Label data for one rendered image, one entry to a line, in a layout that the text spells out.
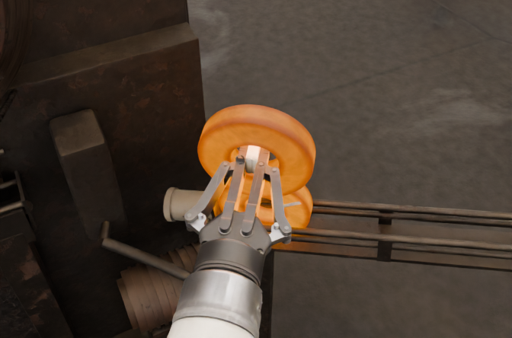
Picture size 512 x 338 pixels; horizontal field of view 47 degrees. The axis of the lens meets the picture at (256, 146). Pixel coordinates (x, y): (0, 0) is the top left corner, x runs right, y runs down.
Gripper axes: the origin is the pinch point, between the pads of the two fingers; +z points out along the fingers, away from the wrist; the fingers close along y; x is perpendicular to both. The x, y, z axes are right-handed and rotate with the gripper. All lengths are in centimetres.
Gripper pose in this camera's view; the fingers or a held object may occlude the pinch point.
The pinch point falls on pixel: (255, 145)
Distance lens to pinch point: 77.0
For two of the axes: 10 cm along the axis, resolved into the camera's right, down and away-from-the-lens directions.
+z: 1.7, -7.5, 6.4
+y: 9.9, 1.2, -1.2
